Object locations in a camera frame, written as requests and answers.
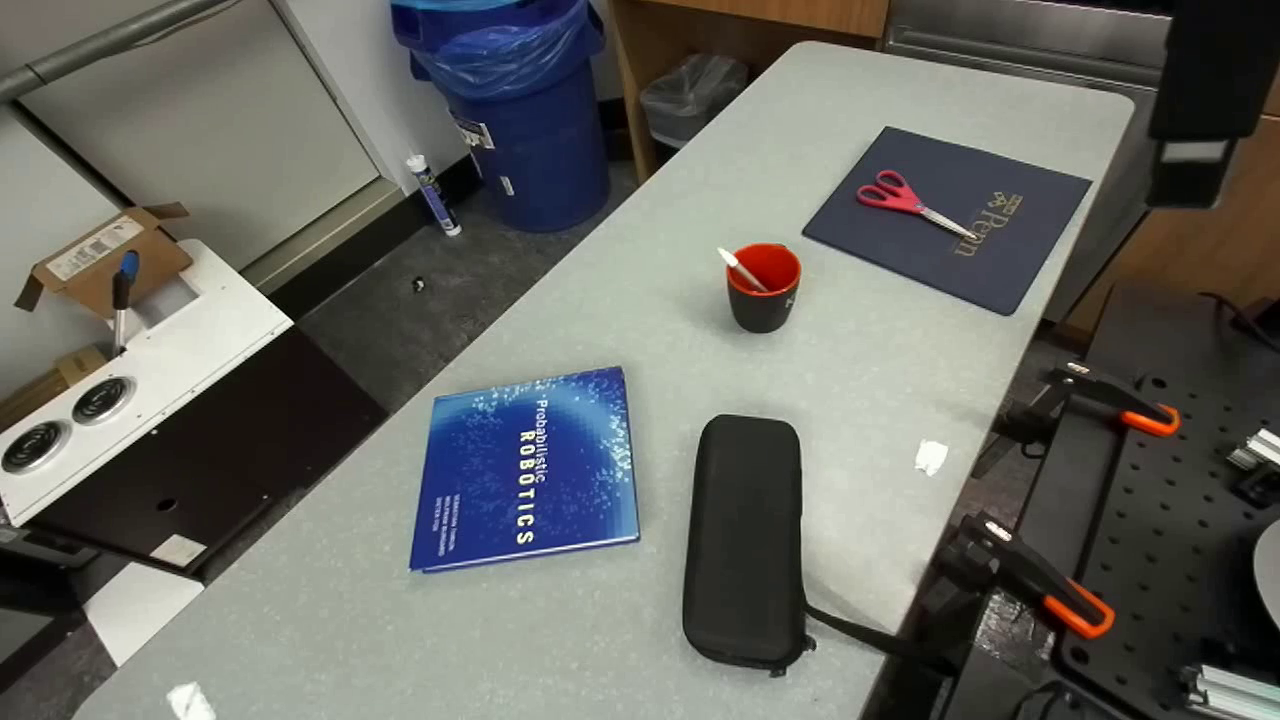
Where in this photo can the blue trash bin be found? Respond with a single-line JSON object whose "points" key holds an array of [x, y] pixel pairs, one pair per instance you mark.
{"points": [[518, 79]]}

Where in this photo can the red handled scissors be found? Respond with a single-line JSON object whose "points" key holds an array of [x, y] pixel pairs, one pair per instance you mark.
{"points": [[892, 194]]}

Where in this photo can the black orange clamp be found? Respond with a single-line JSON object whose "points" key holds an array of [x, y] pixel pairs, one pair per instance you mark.
{"points": [[1125, 406], [1020, 568]]}

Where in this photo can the black hanging device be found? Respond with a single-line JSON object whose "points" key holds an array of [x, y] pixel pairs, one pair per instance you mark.
{"points": [[1215, 87]]}

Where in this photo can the cardboard box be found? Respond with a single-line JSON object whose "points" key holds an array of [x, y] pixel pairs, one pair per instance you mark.
{"points": [[84, 272]]}

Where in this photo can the white marker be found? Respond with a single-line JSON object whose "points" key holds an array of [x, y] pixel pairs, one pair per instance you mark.
{"points": [[743, 270]]}

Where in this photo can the lower black orange clamp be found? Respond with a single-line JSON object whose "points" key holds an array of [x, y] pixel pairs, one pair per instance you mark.
{"points": [[1020, 568]]}

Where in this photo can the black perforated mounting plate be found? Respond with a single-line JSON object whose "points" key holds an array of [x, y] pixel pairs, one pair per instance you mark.
{"points": [[1175, 539]]}

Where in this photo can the dark blue mat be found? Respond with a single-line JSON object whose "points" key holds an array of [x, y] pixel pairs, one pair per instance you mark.
{"points": [[953, 218]]}

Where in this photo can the blue robotics book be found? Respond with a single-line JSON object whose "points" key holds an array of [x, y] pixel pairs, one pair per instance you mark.
{"points": [[524, 469]]}

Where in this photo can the upper black orange clamp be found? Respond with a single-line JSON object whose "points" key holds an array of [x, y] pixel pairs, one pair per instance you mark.
{"points": [[1125, 406]]}

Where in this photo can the red and black mug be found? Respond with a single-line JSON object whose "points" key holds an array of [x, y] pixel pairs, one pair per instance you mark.
{"points": [[779, 265]]}

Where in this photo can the black zipper case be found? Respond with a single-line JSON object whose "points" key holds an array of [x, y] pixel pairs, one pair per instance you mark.
{"points": [[743, 575]]}

